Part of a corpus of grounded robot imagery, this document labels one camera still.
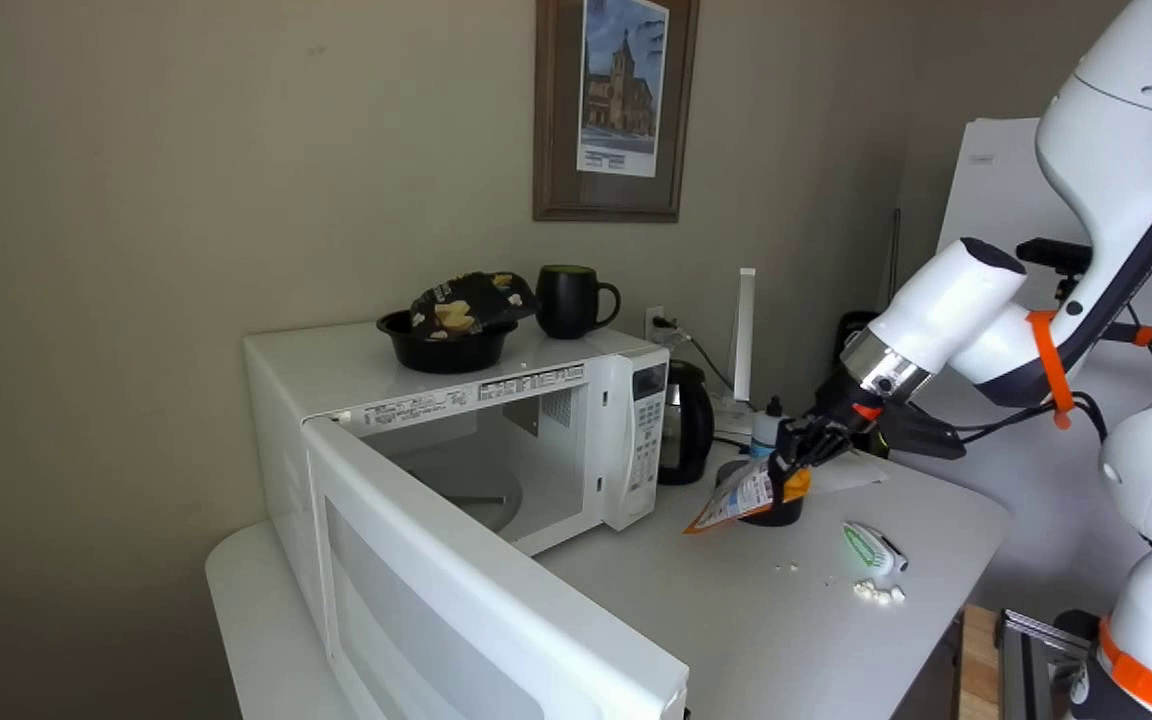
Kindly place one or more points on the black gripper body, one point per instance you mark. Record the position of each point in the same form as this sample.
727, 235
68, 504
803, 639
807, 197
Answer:
850, 417

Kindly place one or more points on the orange snack packet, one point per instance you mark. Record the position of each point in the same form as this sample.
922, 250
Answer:
737, 504

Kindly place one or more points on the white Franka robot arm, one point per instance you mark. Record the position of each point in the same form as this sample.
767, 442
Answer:
1137, 93

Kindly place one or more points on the white microwave door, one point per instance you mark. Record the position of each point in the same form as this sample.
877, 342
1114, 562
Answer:
469, 602

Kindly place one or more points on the white microwave oven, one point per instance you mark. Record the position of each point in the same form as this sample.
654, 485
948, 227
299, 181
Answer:
336, 367

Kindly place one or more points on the white bottle blue label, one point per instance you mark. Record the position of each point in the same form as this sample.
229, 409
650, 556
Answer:
767, 435

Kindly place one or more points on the black glass kettle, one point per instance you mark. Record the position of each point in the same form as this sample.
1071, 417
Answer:
684, 424

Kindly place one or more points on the white brush green bristles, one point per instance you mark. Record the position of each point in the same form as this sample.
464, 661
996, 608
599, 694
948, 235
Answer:
872, 544

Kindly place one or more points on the white light bar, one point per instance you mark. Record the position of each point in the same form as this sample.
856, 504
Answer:
746, 333

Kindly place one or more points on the popcorn clump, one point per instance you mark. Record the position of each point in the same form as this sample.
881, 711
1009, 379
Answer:
877, 592

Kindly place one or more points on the black mug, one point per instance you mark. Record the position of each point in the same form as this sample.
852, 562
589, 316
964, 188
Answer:
565, 306

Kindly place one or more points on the black food tray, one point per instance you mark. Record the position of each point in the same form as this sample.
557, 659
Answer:
450, 351

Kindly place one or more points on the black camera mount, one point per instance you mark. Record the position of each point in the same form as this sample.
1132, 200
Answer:
1054, 250

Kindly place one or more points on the aluminium frame rail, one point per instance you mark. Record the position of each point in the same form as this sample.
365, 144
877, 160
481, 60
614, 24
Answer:
1043, 646

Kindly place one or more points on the brown wooden picture frame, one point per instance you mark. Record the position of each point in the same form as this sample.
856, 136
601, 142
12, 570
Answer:
551, 135

